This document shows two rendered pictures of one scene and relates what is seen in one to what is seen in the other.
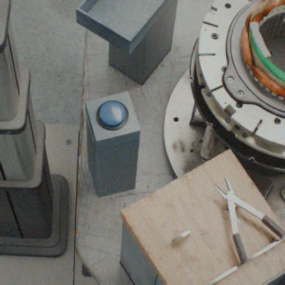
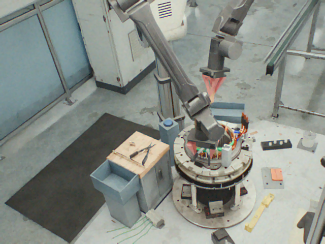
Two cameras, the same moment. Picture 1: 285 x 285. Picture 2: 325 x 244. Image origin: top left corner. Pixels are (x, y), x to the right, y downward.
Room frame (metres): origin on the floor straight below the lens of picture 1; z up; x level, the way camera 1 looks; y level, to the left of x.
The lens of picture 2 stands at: (0.29, -1.14, 2.03)
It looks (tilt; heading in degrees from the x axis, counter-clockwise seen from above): 39 degrees down; 80
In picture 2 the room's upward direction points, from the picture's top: 8 degrees counter-clockwise
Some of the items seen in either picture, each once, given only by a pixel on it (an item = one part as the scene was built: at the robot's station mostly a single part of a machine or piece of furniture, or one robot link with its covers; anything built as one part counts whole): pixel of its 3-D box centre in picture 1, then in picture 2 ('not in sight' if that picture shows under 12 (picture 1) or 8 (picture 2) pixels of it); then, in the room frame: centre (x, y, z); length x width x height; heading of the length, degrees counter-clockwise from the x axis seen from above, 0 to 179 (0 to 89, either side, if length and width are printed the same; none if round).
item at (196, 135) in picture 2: not in sight; (202, 131); (0.58, -0.33, 1.28); 0.10 x 0.07 x 0.07; 145
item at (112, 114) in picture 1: (112, 113); (168, 122); (0.54, 0.06, 1.04); 0.04 x 0.04 x 0.01
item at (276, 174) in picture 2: not in sight; (277, 174); (0.97, -0.23, 0.80); 0.07 x 0.05 x 0.01; 68
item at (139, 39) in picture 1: (142, 18); (218, 130); (0.79, 0.04, 0.92); 0.25 x 0.11 x 0.28; 152
